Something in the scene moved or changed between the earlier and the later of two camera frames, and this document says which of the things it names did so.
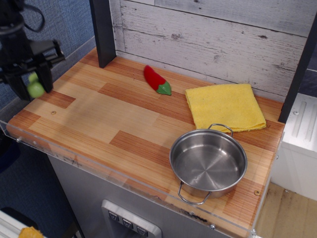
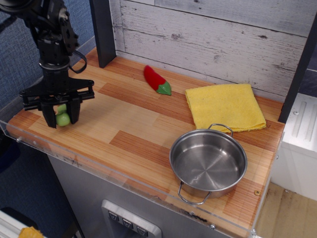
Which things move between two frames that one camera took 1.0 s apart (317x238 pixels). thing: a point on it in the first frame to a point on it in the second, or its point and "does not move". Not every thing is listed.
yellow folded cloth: [235, 105] does not move
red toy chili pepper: [157, 83] does not move
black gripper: [18, 54] to [56, 87]
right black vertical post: [300, 78] does not move
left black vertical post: [102, 18] does not move
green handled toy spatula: [35, 89] to [62, 117]
